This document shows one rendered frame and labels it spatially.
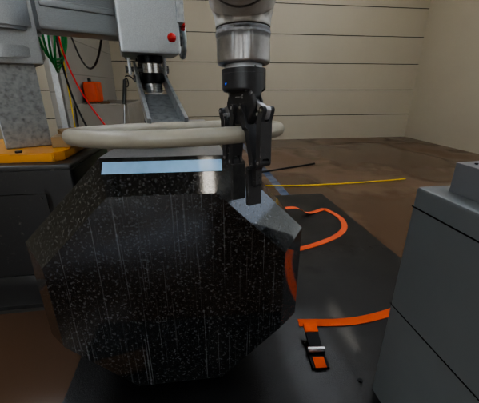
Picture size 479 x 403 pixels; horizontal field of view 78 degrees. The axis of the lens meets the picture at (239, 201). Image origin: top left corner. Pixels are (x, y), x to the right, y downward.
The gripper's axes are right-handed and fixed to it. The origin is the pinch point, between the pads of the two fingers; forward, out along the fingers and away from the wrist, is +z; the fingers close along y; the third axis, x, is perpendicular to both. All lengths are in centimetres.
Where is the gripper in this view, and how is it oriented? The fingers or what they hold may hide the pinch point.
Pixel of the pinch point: (245, 185)
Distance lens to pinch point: 56.4
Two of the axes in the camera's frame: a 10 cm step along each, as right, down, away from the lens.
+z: 0.2, 9.6, 2.9
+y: -5.8, -2.2, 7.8
